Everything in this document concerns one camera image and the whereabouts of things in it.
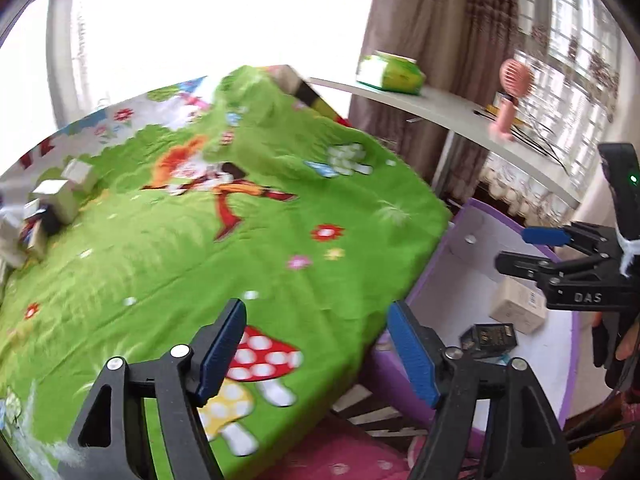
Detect green printed blanket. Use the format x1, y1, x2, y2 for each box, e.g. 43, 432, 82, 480
0, 65, 453, 480

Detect white lace curtain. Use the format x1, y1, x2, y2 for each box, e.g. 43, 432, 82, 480
477, 25, 623, 228

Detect purple storage box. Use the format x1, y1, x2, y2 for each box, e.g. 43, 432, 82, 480
332, 197, 583, 433

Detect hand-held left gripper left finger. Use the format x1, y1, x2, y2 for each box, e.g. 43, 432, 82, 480
66, 298, 248, 480

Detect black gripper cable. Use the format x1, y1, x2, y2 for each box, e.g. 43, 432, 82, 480
565, 400, 640, 453

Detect person's right hand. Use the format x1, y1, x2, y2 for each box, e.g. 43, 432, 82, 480
592, 310, 640, 392

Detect silver cube box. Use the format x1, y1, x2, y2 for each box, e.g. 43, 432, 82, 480
62, 159, 99, 193

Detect small black box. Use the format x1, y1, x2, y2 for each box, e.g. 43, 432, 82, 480
459, 322, 519, 360

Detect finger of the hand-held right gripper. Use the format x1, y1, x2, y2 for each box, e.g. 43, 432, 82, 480
495, 251, 610, 288
522, 221, 623, 261

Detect green tissue pack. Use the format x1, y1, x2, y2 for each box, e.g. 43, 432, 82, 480
355, 51, 427, 96

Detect black cables on shelf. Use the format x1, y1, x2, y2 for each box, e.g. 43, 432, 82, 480
510, 112, 576, 167

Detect beige cardboard box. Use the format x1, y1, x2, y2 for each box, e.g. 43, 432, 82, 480
489, 277, 548, 335

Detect white shelf desk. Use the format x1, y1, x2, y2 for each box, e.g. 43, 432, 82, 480
307, 76, 583, 208

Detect pink handheld fan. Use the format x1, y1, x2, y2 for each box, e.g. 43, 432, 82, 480
489, 58, 535, 142

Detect patterned mattress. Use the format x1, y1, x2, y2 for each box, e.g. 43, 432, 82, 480
270, 65, 353, 127

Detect flat white printed box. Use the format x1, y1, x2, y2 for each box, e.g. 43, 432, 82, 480
20, 220, 49, 257

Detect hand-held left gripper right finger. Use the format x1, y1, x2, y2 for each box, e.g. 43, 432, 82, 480
387, 301, 573, 480

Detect brown patterned curtain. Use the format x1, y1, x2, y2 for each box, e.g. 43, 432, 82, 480
347, 0, 521, 191

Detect pink floor rug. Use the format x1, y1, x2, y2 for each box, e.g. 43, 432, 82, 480
260, 395, 501, 480

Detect white oblong box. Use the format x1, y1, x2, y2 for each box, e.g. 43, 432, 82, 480
0, 185, 31, 268

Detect tall white box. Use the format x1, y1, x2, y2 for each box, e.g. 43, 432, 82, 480
32, 179, 78, 225

